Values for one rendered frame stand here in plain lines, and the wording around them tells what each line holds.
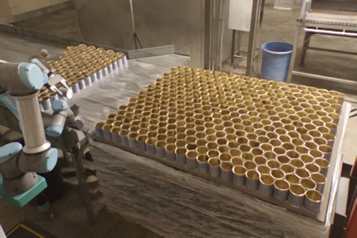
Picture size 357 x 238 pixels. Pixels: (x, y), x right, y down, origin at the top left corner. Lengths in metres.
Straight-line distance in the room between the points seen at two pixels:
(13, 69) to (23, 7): 8.15
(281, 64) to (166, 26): 1.78
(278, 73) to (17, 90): 3.85
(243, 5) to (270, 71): 1.05
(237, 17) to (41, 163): 3.51
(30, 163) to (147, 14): 3.59
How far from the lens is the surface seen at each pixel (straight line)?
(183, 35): 4.60
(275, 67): 4.68
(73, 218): 3.13
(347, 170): 2.28
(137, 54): 3.18
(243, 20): 4.49
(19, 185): 1.76
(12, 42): 4.18
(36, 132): 1.56
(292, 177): 1.67
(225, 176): 1.65
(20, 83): 1.45
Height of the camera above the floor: 2.32
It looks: 31 degrees down
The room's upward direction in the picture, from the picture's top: 2 degrees counter-clockwise
